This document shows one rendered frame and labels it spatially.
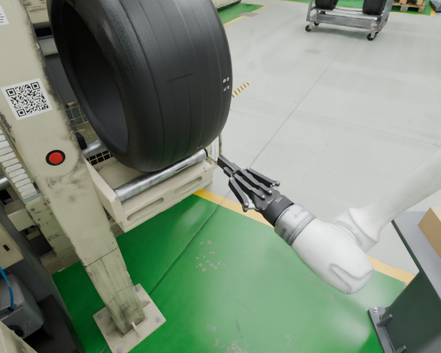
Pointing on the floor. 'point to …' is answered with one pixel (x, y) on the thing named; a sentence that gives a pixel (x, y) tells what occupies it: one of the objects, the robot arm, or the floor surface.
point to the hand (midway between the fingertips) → (227, 167)
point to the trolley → (373, 9)
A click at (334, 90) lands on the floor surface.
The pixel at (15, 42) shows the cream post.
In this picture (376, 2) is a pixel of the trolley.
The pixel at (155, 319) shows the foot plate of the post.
